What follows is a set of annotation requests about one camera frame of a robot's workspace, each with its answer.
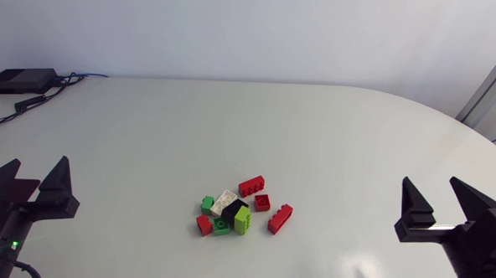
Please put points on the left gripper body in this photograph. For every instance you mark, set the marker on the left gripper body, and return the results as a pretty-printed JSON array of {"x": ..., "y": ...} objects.
[{"x": 5, "y": 225}]

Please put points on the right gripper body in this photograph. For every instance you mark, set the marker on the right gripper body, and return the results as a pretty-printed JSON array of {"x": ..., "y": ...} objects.
[{"x": 482, "y": 245}]

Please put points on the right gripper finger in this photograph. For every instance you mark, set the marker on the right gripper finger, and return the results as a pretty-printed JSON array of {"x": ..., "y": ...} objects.
[
  {"x": 414, "y": 221},
  {"x": 471, "y": 201}
]

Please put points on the black power brick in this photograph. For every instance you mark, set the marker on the black power brick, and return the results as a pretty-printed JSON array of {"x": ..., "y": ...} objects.
[{"x": 22, "y": 81}]

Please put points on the long red toy brick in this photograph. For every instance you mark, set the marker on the long red toy brick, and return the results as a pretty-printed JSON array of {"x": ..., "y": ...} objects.
[
  {"x": 279, "y": 219},
  {"x": 251, "y": 186}
]

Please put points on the small red toy brick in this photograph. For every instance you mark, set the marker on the small red toy brick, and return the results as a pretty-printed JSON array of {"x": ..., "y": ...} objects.
[
  {"x": 204, "y": 225},
  {"x": 262, "y": 203}
]

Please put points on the small green toy brick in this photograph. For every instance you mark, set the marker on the small green toy brick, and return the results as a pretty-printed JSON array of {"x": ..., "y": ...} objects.
[
  {"x": 207, "y": 205},
  {"x": 221, "y": 226}
]

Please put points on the white toy brick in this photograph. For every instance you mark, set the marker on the white toy brick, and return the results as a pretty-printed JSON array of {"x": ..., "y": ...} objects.
[{"x": 223, "y": 202}]

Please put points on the lime green toy brick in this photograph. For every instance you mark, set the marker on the lime green toy brick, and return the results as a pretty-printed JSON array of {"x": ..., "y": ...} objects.
[{"x": 242, "y": 220}]

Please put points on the black toy brick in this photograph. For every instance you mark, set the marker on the black toy brick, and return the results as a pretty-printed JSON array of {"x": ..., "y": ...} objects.
[{"x": 231, "y": 210}]

